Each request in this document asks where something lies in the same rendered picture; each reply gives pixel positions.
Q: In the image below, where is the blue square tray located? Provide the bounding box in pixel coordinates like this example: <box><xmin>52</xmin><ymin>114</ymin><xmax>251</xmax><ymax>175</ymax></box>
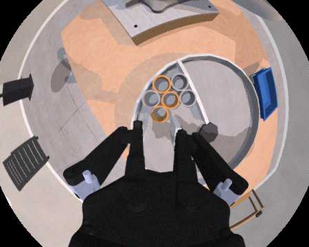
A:
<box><xmin>249</xmin><ymin>67</ymin><xmax>278</xmax><ymax>121</ymax></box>

